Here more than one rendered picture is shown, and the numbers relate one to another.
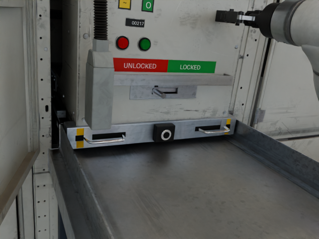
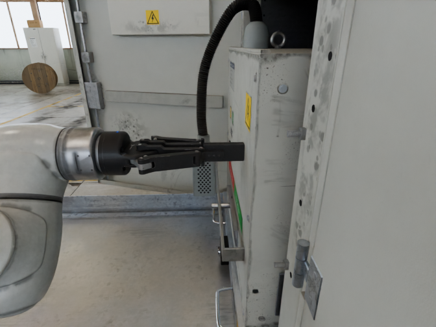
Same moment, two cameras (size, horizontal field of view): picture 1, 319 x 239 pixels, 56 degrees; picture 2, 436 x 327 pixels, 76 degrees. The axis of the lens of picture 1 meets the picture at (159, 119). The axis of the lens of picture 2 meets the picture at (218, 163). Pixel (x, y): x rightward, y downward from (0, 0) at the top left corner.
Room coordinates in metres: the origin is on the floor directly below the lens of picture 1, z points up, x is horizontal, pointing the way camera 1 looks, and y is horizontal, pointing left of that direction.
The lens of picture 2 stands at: (1.05, -0.56, 1.40)
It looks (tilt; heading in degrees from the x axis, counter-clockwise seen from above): 23 degrees down; 115
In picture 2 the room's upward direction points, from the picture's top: straight up
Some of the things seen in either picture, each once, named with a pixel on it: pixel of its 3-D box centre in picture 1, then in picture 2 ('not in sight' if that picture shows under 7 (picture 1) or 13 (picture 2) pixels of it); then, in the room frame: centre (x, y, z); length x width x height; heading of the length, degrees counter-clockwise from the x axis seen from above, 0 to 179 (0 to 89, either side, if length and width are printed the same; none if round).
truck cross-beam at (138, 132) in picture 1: (158, 128); (237, 250); (0.85, 0.00, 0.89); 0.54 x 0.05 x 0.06; 118
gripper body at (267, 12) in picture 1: (267, 20); (132, 153); (0.73, -0.22, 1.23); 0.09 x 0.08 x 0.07; 28
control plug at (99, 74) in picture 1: (98, 88); (205, 169); (0.68, 0.15, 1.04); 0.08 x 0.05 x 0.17; 28
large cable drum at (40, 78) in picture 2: not in sight; (40, 78); (-7.86, 5.26, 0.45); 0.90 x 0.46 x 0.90; 46
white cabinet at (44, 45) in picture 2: not in sight; (47, 58); (-9.11, 6.51, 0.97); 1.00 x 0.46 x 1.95; 28
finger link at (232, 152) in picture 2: not in sight; (224, 152); (0.87, -0.15, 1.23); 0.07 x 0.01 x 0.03; 28
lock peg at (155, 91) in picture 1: (159, 90); (223, 202); (0.80, 0.01, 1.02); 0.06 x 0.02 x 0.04; 28
